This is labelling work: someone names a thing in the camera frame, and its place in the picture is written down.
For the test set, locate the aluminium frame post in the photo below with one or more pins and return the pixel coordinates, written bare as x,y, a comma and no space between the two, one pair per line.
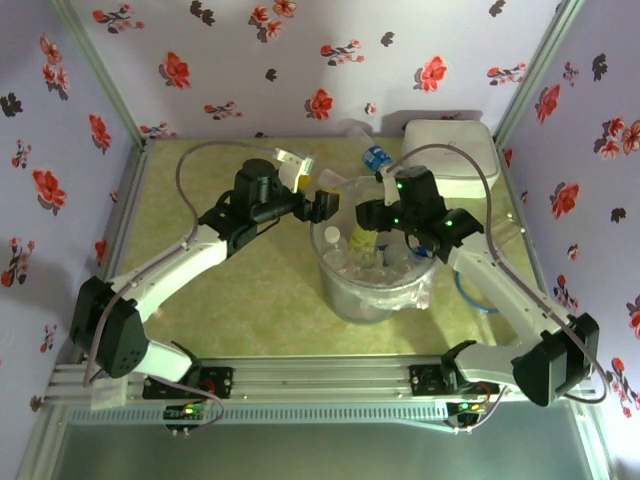
540,65
95,70

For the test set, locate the small circuit board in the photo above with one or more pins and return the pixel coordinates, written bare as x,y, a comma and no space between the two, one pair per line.
187,411
467,407

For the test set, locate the white paper label tag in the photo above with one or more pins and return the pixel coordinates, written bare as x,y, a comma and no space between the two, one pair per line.
107,395

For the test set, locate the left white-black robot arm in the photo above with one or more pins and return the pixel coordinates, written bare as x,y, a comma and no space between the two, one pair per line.
165,270

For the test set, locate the mesh bin with plastic liner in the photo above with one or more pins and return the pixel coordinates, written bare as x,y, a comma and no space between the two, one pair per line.
370,300

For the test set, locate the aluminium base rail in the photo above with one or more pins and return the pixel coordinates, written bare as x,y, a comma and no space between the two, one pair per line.
325,375

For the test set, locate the white-capped clear bottle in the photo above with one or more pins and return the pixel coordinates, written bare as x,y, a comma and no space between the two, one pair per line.
332,235

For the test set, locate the white lidded plastic box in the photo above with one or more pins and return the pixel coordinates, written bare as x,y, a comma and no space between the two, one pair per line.
450,145

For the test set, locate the blue label clear bottle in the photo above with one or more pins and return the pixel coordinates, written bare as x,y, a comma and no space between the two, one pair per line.
375,157

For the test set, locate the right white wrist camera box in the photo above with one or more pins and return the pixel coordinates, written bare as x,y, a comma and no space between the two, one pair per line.
387,182

